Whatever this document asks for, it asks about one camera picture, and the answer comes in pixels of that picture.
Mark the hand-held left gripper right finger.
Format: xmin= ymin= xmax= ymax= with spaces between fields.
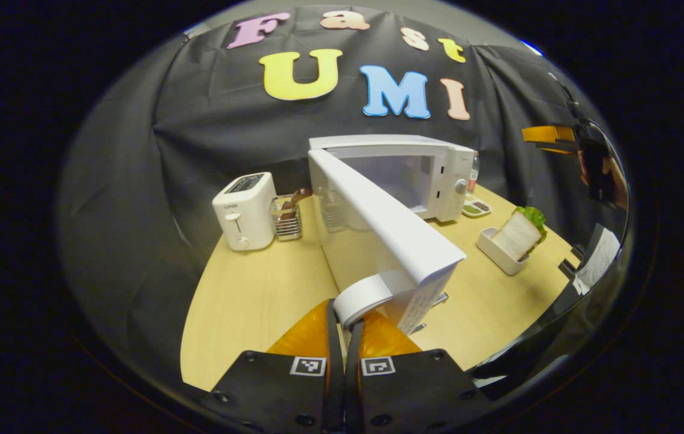
xmin=345 ymin=310 xmax=493 ymax=434

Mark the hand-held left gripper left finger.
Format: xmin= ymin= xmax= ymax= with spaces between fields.
xmin=209 ymin=300 xmax=346 ymax=434

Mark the toast sandwich with lettuce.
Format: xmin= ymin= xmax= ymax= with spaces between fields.
xmin=492 ymin=206 xmax=548 ymax=261

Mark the white microwave oven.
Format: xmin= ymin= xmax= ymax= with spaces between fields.
xmin=308 ymin=134 xmax=477 ymax=335

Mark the divided dish of beans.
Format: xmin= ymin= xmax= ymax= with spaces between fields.
xmin=461 ymin=194 xmax=492 ymax=218

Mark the white rectangular tray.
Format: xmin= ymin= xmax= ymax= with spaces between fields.
xmin=477 ymin=227 xmax=530 ymax=275

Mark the brown wooden utensil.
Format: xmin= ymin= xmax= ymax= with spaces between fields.
xmin=282 ymin=188 xmax=314 ymax=221

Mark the white toaster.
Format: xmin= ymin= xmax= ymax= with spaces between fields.
xmin=212 ymin=172 xmax=277 ymax=251

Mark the black backdrop cloth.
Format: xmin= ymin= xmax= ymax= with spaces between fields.
xmin=59 ymin=6 xmax=626 ymax=386

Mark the dark frame with white panel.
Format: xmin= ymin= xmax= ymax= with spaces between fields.
xmin=559 ymin=223 xmax=622 ymax=296

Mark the metal wire basket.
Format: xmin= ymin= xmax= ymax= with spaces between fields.
xmin=270 ymin=196 xmax=305 ymax=242

